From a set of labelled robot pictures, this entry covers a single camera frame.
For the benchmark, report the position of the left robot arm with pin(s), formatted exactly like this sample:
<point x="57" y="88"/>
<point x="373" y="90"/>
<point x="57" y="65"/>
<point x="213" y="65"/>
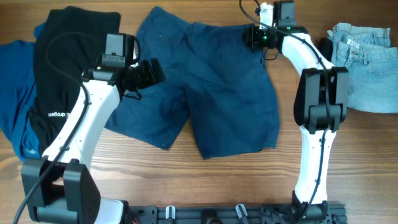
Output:
<point x="59" y="187"/>

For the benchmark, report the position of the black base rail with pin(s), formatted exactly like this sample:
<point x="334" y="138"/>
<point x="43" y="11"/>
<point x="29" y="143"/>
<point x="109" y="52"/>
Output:
<point x="233" y="214"/>

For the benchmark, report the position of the light blue folded jeans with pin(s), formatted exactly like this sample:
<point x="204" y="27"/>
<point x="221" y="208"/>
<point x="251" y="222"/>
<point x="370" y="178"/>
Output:
<point x="371" y="60"/>

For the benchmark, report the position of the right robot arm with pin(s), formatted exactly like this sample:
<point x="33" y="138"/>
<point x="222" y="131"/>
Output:
<point x="320" y="107"/>

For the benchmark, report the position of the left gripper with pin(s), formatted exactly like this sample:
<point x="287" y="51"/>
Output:
<point x="148" y="78"/>

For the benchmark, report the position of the teal blue garment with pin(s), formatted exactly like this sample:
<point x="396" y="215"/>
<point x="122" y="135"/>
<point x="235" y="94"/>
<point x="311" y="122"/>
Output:
<point x="18" y="92"/>

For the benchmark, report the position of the navy blue shorts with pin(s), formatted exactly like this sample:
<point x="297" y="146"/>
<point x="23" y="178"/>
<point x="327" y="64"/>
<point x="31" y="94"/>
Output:
<point x="212" y="80"/>

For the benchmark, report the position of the black t-shirt with logo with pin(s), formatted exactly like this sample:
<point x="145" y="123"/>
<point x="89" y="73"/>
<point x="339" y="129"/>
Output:
<point x="71" y="41"/>

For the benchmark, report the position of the black folded garment under jeans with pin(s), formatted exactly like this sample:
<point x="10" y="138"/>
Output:
<point x="325" y="47"/>

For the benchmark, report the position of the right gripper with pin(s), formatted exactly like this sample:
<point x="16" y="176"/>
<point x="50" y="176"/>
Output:
<point x="252" y="40"/>

